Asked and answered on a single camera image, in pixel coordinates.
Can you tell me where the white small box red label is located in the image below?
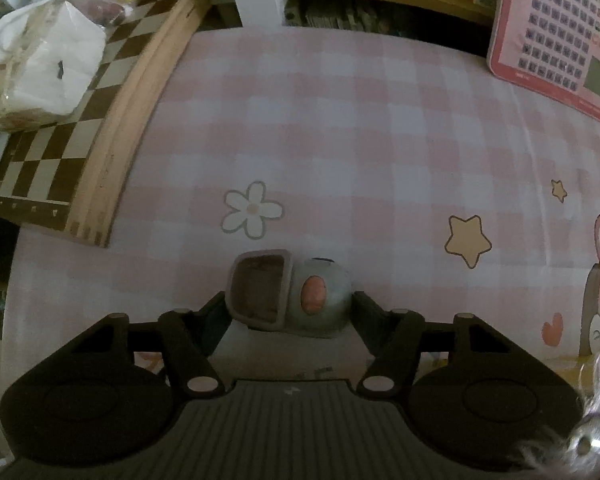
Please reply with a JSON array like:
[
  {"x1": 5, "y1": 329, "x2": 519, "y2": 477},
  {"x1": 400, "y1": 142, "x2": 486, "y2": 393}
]
[{"x1": 209, "y1": 321, "x2": 373, "y2": 384}]

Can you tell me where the pink keyboard toy tablet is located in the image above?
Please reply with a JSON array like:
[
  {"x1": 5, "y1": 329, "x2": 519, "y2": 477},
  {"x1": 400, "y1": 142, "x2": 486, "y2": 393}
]
[{"x1": 488, "y1": 0, "x2": 600, "y2": 122}]

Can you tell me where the wooden chess board box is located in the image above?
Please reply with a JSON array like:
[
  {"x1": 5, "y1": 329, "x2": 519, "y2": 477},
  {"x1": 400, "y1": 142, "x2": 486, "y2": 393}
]
[{"x1": 0, "y1": 0, "x2": 211, "y2": 247}]

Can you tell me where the pink checked table mat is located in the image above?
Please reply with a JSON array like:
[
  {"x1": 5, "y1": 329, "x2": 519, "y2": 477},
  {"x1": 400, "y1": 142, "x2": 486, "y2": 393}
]
[{"x1": 2, "y1": 29, "x2": 600, "y2": 382}]

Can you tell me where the yellow cardboard box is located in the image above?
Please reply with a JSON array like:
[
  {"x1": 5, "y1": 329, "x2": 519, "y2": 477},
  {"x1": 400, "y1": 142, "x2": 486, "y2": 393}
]
[{"x1": 544, "y1": 356, "x2": 595, "y2": 396}]

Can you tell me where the floral tissue pack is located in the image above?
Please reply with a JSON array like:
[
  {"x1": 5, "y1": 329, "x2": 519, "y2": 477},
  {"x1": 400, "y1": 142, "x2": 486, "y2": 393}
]
[{"x1": 0, "y1": 0, "x2": 134, "y2": 133}]

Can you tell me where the grey toy car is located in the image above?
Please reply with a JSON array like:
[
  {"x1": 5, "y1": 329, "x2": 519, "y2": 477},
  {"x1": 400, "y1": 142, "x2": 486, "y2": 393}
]
[{"x1": 225, "y1": 249, "x2": 352, "y2": 338}]

